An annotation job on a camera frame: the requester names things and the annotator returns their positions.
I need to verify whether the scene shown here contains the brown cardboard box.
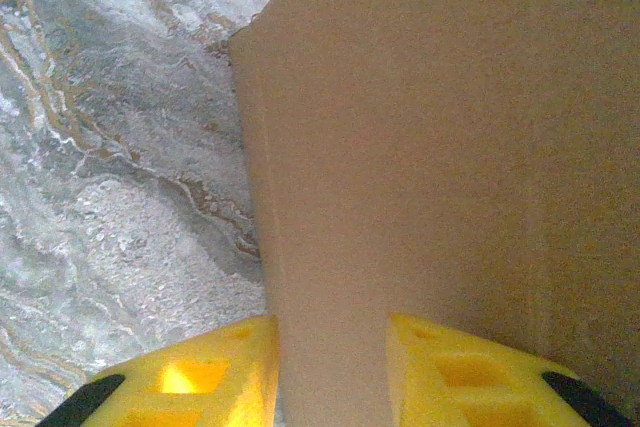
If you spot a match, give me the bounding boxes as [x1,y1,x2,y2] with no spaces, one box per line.
[228,0,640,427]

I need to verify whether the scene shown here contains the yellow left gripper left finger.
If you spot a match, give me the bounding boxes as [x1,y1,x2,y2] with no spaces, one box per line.
[37,314,280,427]

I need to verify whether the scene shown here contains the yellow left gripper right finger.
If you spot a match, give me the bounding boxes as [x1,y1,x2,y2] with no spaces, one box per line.
[385,313,636,427]

